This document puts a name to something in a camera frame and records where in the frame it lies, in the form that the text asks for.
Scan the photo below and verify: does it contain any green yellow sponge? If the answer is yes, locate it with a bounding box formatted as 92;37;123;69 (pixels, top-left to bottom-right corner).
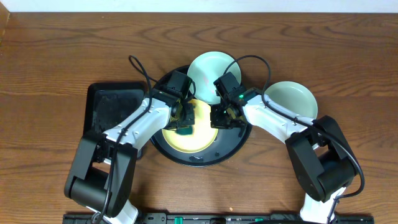
175;126;193;136

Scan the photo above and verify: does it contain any yellow plate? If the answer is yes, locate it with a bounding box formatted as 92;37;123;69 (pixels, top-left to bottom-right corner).
162;99;218;153

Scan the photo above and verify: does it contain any light blue plate top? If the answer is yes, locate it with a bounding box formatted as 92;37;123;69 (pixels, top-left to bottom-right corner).
187;51;234;105

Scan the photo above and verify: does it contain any light blue plate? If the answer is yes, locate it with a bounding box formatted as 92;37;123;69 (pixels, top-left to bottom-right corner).
187;51;234;105
265;81;318;119

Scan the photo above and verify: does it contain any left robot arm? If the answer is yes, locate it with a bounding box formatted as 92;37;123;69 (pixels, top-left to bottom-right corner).
64;90;193;223

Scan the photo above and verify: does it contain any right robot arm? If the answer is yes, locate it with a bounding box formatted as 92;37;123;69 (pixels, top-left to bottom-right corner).
211;88;364;223

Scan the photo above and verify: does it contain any round black tray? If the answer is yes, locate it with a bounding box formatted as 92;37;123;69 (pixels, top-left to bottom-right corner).
149;65;253;167

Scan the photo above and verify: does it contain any rectangular black tray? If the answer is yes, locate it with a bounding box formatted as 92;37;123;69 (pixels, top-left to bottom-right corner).
83;82;145;134

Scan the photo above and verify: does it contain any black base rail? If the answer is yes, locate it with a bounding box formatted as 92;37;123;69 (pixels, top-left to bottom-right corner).
62;213;375;224

